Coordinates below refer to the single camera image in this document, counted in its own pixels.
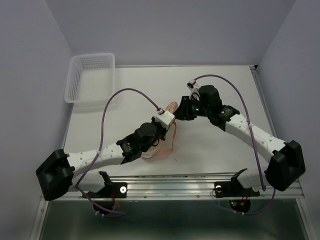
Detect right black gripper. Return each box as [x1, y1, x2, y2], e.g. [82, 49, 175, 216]
[171, 96, 211, 121]

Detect floral mesh laundry bag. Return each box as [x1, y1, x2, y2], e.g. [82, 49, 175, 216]
[141, 101, 180, 160]

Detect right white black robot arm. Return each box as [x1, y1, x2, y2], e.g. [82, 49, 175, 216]
[174, 83, 306, 195]

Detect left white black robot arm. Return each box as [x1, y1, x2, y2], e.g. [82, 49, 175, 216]
[35, 113, 174, 201]

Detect white perforated plastic basket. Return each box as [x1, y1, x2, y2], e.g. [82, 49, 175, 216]
[64, 53, 116, 105]

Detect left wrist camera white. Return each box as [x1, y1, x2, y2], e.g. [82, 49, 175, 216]
[153, 110, 176, 130]

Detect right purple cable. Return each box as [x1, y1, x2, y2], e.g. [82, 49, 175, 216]
[192, 74, 277, 216]

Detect aluminium mounting rail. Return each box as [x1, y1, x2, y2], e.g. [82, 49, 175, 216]
[56, 172, 305, 201]

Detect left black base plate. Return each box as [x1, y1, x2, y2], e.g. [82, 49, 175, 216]
[86, 182, 128, 199]

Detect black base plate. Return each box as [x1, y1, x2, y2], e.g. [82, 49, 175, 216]
[212, 180, 260, 199]
[86, 182, 128, 199]

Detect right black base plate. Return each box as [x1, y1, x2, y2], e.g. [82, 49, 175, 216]
[212, 180, 260, 199]

